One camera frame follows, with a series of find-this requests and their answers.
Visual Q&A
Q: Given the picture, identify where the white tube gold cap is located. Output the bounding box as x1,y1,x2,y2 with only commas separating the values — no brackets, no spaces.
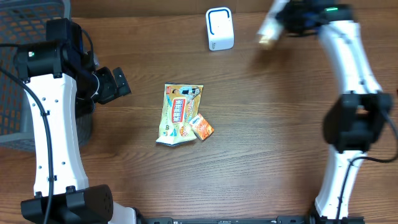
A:
257,0,289,50

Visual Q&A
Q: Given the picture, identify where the dark grey plastic basket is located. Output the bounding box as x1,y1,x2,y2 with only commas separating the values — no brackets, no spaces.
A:
0,0,94,152

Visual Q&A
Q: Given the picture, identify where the yellow wet wipes packet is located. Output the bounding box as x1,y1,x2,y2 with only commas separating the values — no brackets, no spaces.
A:
156,83,203,146

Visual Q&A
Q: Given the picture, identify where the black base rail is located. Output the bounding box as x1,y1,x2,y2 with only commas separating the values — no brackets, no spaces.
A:
136,215,365,224

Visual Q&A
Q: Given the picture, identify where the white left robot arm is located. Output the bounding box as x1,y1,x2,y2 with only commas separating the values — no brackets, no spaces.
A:
15,18,138,223

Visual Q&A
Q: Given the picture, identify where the small orange tissue pack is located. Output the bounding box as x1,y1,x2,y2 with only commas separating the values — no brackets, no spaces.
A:
189,113,214,141

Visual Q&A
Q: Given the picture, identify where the white barcode scanner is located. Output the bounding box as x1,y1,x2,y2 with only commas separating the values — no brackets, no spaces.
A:
205,7,234,51

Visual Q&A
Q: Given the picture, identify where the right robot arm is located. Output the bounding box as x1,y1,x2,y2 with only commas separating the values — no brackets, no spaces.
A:
276,1,397,223

